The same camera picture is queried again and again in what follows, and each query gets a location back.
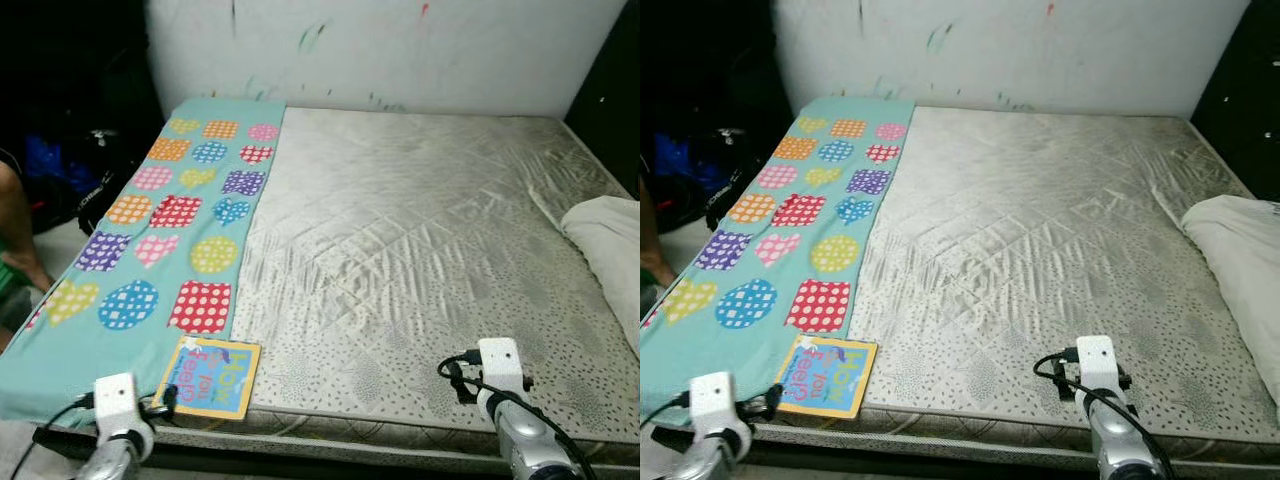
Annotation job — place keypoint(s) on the black sports bag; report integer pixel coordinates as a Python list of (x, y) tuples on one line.
[(110, 170), (735, 170)]

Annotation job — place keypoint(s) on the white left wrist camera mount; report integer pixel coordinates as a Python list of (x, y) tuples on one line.
[(713, 402), (115, 400)]

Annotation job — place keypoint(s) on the teal patchwork polka dot blanket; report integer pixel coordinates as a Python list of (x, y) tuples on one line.
[(690, 350), (60, 350)]

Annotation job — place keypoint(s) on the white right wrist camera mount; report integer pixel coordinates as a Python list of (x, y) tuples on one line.
[(499, 362), (1096, 362)]

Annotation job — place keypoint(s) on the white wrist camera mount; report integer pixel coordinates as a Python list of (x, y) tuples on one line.
[(499, 362), (115, 400), (713, 402), (1096, 362)]

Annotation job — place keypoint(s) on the black tufted headboard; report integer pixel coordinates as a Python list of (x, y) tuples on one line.
[(1245, 110), (615, 110)]

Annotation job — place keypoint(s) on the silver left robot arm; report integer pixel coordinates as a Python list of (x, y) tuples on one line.
[(710, 458), (115, 455)]

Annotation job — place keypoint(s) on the blue yellow children's book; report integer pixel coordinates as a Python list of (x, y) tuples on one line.
[(828, 377), (215, 380)]

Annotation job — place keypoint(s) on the white printed pillow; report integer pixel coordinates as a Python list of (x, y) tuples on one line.
[(1240, 280), (610, 260)]

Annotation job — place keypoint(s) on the quilted grey mattress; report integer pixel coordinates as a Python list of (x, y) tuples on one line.
[(400, 230), (1030, 230)]

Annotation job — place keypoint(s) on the blue plastic bag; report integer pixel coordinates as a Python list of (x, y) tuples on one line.
[(680, 165), (48, 165)]

